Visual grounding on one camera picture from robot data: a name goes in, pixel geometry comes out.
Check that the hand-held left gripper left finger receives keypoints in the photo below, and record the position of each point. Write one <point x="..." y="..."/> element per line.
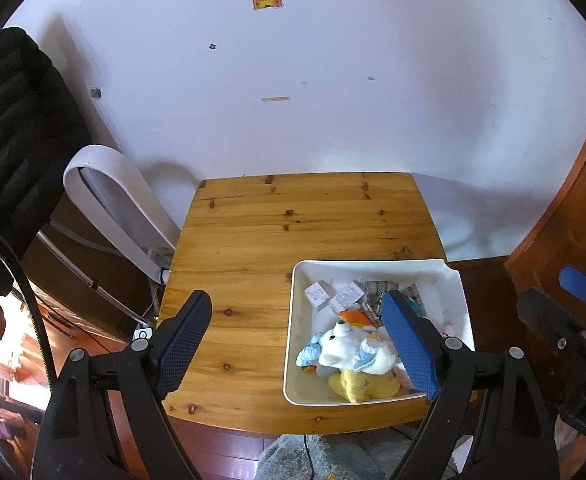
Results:
<point x="183" y="345"/>

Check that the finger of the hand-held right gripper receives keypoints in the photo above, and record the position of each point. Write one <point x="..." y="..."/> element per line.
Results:
<point x="578" y="282"/>

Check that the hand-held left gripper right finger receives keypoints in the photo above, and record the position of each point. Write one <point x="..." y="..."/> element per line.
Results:
<point x="410" y="345"/>

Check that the yellow plush toy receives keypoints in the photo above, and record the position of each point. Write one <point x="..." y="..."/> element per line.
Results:
<point x="363" y="385"/>

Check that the white green medicine box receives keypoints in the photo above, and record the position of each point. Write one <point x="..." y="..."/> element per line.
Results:
<point x="348" y="300"/>

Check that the white plastic bin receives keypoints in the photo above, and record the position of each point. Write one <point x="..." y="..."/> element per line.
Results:
<point x="303" y="377"/>

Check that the orange plush toy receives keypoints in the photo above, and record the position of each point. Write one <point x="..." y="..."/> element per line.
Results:
<point x="355" y="317"/>

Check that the plaid cloth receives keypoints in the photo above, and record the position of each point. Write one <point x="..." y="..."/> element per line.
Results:
<point x="373" y="292"/>

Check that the white blue plush toy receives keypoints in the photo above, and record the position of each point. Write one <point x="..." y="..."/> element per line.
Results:
<point x="343" y="345"/>

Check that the small white box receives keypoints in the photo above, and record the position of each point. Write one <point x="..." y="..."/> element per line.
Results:
<point x="318" y="295"/>

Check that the grey fluffy rug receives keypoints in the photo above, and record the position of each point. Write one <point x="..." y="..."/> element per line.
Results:
<point x="353" y="455"/>

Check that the black padded jacket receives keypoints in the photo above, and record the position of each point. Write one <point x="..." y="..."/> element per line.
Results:
<point x="13" y="135"/>

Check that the strip of wall tape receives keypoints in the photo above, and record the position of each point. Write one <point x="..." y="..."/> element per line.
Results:
<point x="275" y="98"/>

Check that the large orange wall sticker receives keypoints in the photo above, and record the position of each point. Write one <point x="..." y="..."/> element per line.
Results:
<point x="267" y="0"/>

